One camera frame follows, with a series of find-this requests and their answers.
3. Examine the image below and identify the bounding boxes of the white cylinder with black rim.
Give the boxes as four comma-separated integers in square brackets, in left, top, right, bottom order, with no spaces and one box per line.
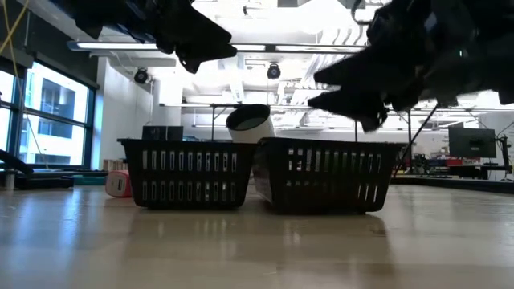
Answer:
[225,103,277,145]

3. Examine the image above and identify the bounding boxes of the black box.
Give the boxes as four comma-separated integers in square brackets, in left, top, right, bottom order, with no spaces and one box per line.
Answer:
[141,125,185,141]

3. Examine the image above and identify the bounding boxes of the large glass window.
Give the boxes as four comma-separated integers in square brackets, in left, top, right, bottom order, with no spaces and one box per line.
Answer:
[0,59,97,169]

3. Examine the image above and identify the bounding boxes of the black computer monitor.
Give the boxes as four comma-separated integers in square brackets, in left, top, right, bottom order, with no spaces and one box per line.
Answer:
[448,127,498,159]

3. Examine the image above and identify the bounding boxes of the black office desk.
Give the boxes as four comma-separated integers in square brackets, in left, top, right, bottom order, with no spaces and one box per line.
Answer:
[417,158,514,181]

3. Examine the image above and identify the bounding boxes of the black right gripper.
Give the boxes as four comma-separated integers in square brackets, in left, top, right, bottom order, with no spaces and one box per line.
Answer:
[307,0,451,133]

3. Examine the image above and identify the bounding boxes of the small pink and white charger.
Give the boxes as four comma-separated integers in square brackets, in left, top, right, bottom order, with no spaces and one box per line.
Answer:
[104,169,133,198]

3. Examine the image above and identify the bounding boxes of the yellow extension cable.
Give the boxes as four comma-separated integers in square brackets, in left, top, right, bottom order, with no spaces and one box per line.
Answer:
[0,0,51,169]

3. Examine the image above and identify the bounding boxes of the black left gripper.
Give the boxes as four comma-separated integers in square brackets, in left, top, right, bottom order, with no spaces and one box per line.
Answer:
[74,0,239,75]

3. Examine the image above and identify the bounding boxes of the black slotted plastic basket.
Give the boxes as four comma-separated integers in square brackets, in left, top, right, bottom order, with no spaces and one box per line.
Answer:
[117,138,258,210]
[252,137,402,214]

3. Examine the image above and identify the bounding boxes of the tall black-legged background table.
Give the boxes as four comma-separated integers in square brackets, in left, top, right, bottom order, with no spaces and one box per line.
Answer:
[160,103,514,144]

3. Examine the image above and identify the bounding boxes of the black cable to right arm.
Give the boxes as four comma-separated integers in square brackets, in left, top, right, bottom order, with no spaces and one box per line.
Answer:
[392,103,440,178]

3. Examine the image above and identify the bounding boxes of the long ceiling strip light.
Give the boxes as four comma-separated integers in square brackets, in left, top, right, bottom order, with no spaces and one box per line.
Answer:
[67,41,366,53]

